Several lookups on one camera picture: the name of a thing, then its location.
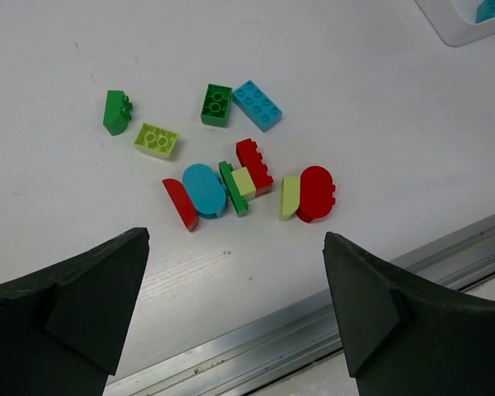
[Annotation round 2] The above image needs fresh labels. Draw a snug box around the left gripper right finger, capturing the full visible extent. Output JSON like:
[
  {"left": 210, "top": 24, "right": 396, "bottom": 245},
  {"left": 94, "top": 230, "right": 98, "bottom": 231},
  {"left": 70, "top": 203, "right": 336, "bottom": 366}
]
[{"left": 323, "top": 232, "right": 495, "bottom": 395}]

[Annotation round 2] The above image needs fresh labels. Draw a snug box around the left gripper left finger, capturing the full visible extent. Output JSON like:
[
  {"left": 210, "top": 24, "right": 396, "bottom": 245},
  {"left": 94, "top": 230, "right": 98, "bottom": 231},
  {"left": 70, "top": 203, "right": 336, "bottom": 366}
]
[{"left": 0, "top": 228, "right": 149, "bottom": 395}]

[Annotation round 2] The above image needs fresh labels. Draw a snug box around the red rounded lego brick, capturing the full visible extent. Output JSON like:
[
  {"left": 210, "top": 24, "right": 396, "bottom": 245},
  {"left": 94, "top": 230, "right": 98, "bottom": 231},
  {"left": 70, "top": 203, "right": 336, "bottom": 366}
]
[{"left": 296, "top": 165, "right": 337, "bottom": 223}]

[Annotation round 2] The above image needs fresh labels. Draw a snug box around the pale yellow sloped lego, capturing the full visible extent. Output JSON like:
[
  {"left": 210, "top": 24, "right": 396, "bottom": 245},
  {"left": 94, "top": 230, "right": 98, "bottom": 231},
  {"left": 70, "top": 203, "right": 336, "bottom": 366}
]
[{"left": 279, "top": 176, "right": 300, "bottom": 220}]

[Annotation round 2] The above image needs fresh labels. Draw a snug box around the red curved lego brick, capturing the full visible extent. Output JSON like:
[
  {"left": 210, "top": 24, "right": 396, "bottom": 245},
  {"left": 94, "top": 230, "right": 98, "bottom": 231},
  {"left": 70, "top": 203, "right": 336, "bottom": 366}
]
[{"left": 162, "top": 178, "right": 199, "bottom": 232}]

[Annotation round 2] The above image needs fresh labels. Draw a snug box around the blue rounded lego brick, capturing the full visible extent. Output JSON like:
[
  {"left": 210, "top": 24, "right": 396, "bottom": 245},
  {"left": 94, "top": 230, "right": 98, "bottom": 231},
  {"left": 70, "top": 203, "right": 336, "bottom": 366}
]
[{"left": 182, "top": 163, "right": 227, "bottom": 219}]

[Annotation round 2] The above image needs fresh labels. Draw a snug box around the blue long lego brick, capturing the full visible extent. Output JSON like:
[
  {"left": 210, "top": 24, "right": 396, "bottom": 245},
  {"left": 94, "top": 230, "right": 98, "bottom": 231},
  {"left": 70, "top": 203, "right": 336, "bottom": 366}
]
[{"left": 233, "top": 80, "right": 282, "bottom": 133}]

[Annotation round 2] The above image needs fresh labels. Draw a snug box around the dark green lego brick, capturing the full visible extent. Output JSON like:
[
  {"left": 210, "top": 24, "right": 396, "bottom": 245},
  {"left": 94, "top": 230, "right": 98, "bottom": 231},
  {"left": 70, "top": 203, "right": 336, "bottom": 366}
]
[{"left": 200, "top": 84, "right": 233, "bottom": 128}]

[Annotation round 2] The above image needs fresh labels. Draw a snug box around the small teal lego brick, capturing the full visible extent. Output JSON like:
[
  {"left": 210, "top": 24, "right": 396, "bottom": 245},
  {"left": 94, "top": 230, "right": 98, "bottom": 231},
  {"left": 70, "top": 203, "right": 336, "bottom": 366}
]
[{"left": 475, "top": 0, "right": 495, "bottom": 23}]

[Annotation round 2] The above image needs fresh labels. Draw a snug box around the green thin lego brick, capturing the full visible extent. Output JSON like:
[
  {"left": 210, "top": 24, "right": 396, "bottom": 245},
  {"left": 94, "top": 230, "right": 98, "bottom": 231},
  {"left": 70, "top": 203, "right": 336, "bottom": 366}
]
[{"left": 219, "top": 161, "right": 248, "bottom": 217}]

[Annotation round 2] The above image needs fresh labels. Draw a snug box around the lime green lego brick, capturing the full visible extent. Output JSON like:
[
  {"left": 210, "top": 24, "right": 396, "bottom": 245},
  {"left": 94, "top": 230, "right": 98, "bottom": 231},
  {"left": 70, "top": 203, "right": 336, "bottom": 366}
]
[{"left": 134, "top": 123, "right": 179, "bottom": 159}]

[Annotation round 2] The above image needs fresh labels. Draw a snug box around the pale yellow small lego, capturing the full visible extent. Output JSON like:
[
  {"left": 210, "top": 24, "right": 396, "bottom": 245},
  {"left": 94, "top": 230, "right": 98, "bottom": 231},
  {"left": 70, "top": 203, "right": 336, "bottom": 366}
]
[{"left": 232, "top": 167, "right": 257, "bottom": 200}]

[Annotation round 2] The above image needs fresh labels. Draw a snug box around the green sloped lego brick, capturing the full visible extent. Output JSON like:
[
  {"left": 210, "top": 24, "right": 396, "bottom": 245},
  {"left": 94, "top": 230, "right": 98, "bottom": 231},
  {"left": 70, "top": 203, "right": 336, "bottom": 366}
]
[{"left": 103, "top": 90, "right": 133, "bottom": 136}]

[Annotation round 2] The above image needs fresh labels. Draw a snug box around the red long lego brick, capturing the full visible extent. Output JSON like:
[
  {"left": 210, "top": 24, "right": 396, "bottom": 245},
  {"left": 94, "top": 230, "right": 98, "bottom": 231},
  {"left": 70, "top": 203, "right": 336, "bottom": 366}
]
[{"left": 236, "top": 139, "right": 274, "bottom": 196}]

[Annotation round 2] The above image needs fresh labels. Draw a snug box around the white compartment tray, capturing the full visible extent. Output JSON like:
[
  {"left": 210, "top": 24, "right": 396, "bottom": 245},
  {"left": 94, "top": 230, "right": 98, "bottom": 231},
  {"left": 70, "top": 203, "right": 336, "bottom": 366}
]
[{"left": 416, "top": 0, "right": 495, "bottom": 47}]

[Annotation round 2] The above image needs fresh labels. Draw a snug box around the aluminium front rail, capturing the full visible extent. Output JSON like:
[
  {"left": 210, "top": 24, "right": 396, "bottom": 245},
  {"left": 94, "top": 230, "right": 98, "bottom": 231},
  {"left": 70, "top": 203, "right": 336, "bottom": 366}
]
[{"left": 104, "top": 214, "right": 495, "bottom": 395}]

